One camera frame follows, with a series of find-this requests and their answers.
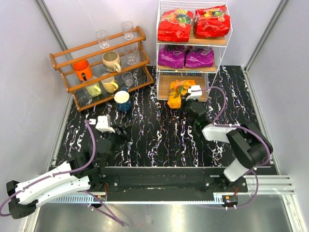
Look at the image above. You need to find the orange candy bag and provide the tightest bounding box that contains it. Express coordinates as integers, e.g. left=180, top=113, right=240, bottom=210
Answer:
left=168, top=80, right=196, bottom=109

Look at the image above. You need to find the purple candy bag front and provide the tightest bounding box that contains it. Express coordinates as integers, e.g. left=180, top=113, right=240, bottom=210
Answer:
left=185, top=46, right=214, bottom=68

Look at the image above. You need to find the purple candy bag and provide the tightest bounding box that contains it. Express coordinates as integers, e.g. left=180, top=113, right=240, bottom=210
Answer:
left=158, top=44, right=186, bottom=69
left=185, top=46, right=214, bottom=68

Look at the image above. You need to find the purple candy bag back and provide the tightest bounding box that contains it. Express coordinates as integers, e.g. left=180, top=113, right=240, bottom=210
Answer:
left=158, top=44, right=186, bottom=69

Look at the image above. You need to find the red candy bag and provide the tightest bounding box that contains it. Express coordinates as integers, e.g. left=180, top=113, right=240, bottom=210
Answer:
left=157, top=8, right=194, bottom=43
left=194, top=5, right=231, bottom=39

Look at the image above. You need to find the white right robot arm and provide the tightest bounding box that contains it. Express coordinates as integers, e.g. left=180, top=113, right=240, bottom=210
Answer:
left=181, top=100, right=273, bottom=191

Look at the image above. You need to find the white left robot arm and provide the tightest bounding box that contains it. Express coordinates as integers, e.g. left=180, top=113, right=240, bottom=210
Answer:
left=4, top=126, right=130, bottom=219

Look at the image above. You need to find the clear glass bottom shelf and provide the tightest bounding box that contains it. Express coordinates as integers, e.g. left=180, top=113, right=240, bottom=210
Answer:
left=122, top=72, right=133, bottom=87

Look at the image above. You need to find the clear glass shelf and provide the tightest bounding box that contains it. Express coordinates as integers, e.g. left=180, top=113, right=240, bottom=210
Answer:
left=123, top=44, right=138, bottom=65
left=122, top=72, right=133, bottom=87

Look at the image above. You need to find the clear glass middle shelf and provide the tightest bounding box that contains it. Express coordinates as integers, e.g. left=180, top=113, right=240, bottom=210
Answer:
left=123, top=44, right=138, bottom=65

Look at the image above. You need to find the blue mug white inside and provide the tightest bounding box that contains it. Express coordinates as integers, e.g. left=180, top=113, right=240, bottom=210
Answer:
left=114, top=88, right=131, bottom=112

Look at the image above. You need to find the yellow mug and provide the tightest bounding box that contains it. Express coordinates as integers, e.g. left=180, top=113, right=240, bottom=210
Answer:
left=101, top=76, right=119, bottom=93

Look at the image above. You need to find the pale green mug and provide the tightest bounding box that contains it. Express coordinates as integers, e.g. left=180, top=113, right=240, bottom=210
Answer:
left=86, top=82, right=102, bottom=97

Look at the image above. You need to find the wooden cup rack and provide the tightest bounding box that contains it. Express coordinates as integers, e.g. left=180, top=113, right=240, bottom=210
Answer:
left=49, top=26, right=154, bottom=112

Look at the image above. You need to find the beige round mug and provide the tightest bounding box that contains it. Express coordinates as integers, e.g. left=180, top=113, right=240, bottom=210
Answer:
left=102, top=51, right=122, bottom=73

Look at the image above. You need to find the orange mug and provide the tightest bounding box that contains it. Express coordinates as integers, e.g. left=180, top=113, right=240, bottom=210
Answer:
left=72, top=59, right=93, bottom=81

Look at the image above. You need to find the clear glass top left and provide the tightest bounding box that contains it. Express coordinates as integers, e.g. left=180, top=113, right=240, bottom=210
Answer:
left=96, top=30, right=109, bottom=49

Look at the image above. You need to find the clear glass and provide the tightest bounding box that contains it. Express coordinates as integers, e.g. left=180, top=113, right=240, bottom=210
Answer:
left=121, top=21, right=134, bottom=40
left=96, top=30, right=109, bottom=49

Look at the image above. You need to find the clear glass top right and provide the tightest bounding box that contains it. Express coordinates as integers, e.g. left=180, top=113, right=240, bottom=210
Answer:
left=121, top=21, right=134, bottom=40

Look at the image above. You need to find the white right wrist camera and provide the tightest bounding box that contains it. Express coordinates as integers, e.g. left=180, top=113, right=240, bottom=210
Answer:
left=185, top=85, right=202, bottom=101

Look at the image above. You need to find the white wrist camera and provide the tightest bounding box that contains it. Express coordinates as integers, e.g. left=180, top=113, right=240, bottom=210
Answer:
left=185, top=85, right=202, bottom=101
left=88, top=116, right=115, bottom=133

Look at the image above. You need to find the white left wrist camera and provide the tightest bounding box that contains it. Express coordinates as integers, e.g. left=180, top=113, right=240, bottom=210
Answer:
left=88, top=116, right=115, bottom=133

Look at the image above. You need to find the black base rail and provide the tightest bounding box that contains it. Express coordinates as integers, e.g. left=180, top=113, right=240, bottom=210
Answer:
left=101, top=167, right=248, bottom=193

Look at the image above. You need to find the white wire wooden shelf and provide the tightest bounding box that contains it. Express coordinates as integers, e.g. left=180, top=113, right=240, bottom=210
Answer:
left=156, top=0, right=232, bottom=103

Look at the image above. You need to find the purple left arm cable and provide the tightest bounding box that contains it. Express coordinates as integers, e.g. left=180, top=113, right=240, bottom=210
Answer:
left=0, top=119, right=125, bottom=227

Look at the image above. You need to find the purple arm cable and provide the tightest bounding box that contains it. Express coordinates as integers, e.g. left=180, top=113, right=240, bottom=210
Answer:
left=200, top=86, right=274, bottom=210
left=0, top=119, right=125, bottom=227

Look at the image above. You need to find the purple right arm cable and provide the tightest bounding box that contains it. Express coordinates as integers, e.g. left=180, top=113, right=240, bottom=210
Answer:
left=200, top=86, right=274, bottom=210

